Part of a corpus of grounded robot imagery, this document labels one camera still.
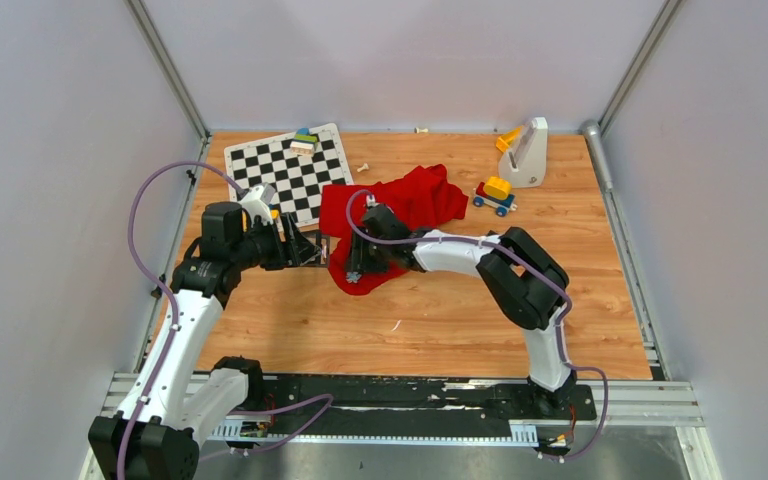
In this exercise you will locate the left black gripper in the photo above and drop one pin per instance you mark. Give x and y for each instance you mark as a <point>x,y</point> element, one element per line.
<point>295,250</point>

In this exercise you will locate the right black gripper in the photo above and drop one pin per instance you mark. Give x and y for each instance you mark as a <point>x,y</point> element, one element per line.
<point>359,260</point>

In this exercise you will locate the blue leaf brooch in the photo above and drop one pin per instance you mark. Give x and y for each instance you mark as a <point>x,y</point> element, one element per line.
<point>353,277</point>

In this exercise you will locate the black square frame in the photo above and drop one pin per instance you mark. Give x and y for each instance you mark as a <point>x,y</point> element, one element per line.
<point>322,242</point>

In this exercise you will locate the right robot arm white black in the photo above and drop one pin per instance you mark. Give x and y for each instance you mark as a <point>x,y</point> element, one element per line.
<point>527,284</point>

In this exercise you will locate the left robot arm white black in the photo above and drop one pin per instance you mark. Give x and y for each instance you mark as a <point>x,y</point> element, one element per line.
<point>159,428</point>

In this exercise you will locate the black white chessboard mat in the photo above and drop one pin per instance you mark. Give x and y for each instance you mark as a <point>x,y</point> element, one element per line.
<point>298,181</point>

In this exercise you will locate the stacked toy blocks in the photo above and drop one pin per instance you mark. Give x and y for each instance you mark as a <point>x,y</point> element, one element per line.
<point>304,142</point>

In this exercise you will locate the toy train car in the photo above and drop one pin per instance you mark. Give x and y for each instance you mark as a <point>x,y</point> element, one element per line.
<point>495,193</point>

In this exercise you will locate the yellow toy piece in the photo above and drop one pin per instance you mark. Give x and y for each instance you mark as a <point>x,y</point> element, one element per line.
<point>504,141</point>

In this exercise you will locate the white wedge stand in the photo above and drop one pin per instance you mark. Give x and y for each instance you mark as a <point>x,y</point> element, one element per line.
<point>524,164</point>

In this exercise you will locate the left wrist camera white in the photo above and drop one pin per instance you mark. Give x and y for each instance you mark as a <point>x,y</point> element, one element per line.
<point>256,201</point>

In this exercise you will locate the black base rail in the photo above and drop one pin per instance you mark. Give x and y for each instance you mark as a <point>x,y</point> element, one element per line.
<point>365,406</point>

